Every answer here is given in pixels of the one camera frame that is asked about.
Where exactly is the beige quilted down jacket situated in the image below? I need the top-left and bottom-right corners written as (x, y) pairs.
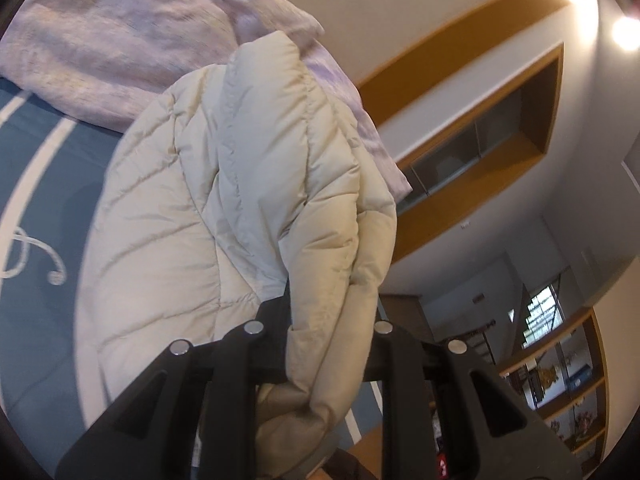
top-left (75, 32), bottom-right (397, 478)

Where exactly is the blue white striped bed sheet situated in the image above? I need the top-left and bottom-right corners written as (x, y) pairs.
top-left (0, 75), bottom-right (386, 476)

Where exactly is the lilac floral duvet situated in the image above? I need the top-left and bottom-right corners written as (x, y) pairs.
top-left (1, 0), bottom-right (410, 200)

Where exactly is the wooden wall shelf unit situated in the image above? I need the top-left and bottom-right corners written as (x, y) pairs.
top-left (498, 307), bottom-right (608, 478)

